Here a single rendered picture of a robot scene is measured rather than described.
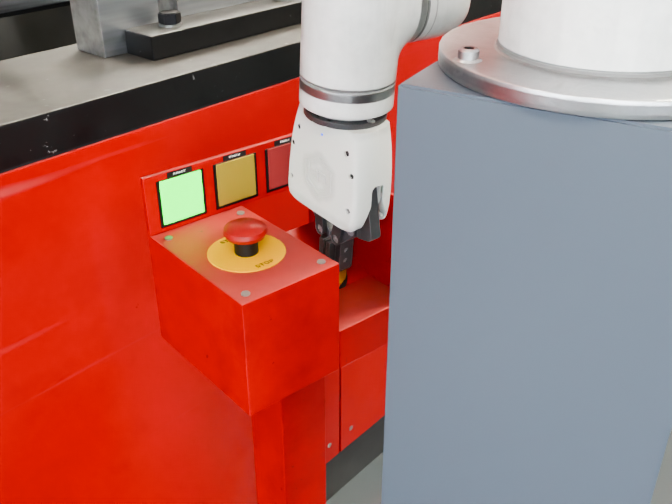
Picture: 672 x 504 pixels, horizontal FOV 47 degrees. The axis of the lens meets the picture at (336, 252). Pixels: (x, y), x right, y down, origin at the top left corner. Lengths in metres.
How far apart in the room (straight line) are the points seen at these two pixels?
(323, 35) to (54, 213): 0.36
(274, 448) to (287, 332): 0.21
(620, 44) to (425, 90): 0.10
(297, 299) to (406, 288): 0.20
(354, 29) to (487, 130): 0.23
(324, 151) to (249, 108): 0.31
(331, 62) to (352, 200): 0.12
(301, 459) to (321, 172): 0.34
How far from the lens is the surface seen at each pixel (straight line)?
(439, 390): 0.53
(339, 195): 0.69
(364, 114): 0.66
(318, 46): 0.65
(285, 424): 0.83
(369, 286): 0.80
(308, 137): 0.71
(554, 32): 0.44
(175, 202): 0.75
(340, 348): 0.75
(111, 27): 0.99
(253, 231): 0.69
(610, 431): 0.50
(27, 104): 0.85
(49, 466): 1.00
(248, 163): 0.79
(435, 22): 0.69
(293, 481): 0.90
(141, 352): 1.00
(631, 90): 0.42
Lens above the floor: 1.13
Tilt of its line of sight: 30 degrees down
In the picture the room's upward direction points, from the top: straight up
